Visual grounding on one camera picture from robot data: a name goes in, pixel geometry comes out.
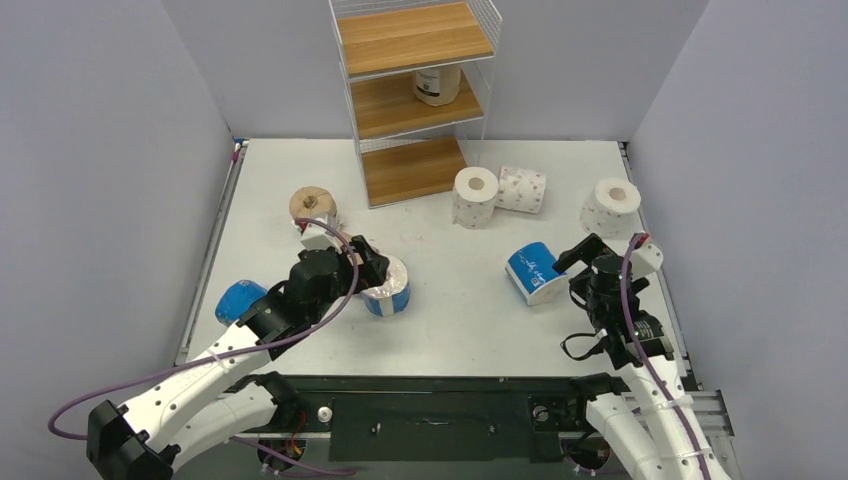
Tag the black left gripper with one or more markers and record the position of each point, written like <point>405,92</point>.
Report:
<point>372,270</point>

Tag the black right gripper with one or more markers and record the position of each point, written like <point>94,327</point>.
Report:
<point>582,251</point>

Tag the blue white roll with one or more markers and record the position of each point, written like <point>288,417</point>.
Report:
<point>531,271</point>
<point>393,295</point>

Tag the brown paper roll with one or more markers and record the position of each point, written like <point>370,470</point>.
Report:
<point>437,86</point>

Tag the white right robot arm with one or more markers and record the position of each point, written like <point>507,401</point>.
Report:
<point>641,410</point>

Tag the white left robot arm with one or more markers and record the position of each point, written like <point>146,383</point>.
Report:
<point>222,392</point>

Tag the blue white wrapped roll lying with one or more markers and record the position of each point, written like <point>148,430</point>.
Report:
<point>531,271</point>

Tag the white dotted roll lying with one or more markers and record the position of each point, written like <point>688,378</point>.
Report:
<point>521,190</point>

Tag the brown roll back left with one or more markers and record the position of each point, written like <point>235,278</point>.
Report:
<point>314,202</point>

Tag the white dotted roll upright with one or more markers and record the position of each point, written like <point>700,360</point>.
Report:
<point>475,193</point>

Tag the blue roll left edge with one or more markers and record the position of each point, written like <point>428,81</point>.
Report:
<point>236,300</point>

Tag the white roll near right wall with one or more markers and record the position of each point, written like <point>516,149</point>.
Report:
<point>610,208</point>

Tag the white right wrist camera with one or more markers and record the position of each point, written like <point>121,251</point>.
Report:
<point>647,257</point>

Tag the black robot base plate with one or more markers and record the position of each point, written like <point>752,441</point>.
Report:
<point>440,418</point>

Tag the white wire wooden shelf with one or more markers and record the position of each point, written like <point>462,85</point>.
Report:
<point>405,148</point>

